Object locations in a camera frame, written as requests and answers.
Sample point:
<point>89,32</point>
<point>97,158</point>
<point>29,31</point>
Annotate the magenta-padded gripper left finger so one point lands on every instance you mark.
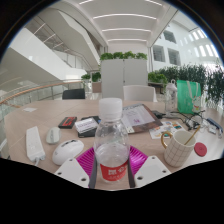
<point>71,171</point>

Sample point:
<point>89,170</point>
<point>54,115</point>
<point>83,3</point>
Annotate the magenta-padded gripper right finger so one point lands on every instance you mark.
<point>151,170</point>

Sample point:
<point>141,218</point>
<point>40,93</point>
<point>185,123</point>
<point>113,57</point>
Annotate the clear red-labelled water bottle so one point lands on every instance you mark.
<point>111,143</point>

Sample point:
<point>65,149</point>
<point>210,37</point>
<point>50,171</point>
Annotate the white computer mouse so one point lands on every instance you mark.
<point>66,152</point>

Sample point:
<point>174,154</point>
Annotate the white grid-pattern mug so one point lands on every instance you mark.
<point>176,151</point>

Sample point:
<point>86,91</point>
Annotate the black notebook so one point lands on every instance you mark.
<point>87,134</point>

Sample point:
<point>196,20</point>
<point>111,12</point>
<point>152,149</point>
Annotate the small grey-white oval mouse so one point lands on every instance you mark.
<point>53,135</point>

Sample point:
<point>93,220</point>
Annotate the colourful sticker sheet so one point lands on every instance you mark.
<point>166,128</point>

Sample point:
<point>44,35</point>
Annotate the white power strip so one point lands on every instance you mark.
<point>34,143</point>

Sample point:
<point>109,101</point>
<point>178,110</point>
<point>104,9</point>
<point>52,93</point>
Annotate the white card box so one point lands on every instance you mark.
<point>86,125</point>

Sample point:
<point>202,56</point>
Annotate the red and black small box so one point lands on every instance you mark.
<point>67,122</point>

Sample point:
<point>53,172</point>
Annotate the flat round red coaster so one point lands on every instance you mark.
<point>200,149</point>

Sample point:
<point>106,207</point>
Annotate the brown clipboard with papers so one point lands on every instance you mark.
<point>140,117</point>

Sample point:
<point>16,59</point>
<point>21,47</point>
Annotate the black power adapter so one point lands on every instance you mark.
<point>158,114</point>

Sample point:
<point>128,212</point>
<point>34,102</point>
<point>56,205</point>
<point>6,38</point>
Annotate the clear white-lidded drink jug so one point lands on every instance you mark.
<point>170,98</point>

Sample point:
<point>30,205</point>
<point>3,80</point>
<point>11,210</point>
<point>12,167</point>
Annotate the white paper slip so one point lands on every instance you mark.
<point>30,109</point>

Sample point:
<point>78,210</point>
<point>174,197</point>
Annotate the black chair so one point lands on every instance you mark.
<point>73,94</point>

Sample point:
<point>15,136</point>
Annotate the white chair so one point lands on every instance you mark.
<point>138,93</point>

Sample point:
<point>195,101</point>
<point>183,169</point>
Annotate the green tote bag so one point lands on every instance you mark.
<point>187,96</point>

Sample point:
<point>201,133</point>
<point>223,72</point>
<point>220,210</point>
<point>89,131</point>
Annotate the glass railing with wooden handrail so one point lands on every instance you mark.
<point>26,96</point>

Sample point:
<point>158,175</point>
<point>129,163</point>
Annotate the white cabinet topped with plants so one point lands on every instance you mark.
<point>123,78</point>

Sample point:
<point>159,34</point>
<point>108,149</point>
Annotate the potted green plants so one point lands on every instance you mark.
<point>96,76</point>

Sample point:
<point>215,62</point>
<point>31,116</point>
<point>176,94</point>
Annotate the green plant hedge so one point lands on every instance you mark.
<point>196,76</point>

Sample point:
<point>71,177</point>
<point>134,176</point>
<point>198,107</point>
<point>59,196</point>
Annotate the ceiling light strips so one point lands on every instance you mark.
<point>125,16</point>

